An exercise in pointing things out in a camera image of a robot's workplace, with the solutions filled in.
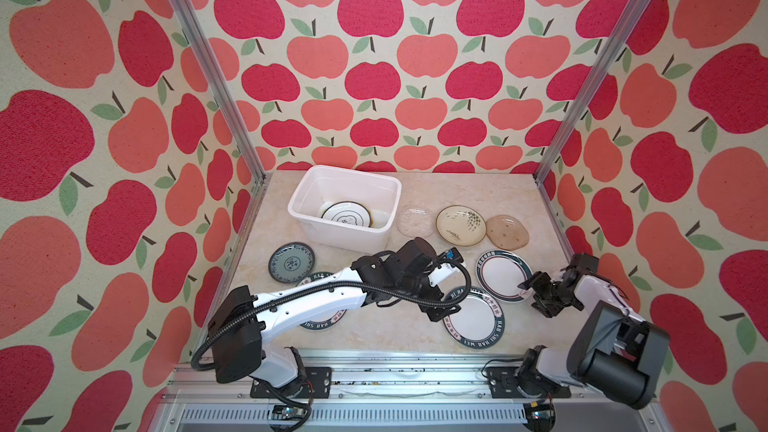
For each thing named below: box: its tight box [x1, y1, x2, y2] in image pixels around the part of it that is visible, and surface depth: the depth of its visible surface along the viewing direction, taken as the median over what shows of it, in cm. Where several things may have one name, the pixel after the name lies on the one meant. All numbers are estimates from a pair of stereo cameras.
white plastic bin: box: [287, 165, 402, 255], surface depth 101 cm
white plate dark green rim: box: [476, 249, 533, 303], surface depth 96 cm
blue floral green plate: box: [268, 242, 315, 284], surface depth 98 cm
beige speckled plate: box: [485, 214, 530, 251], surface depth 106 cm
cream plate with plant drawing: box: [436, 204, 487, 247], surface depth 107 cm
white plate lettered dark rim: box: [443, 286, 505, 349], surface depth 86 cm
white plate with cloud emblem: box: [321, 201, 372, 228], surface depth 109 cm
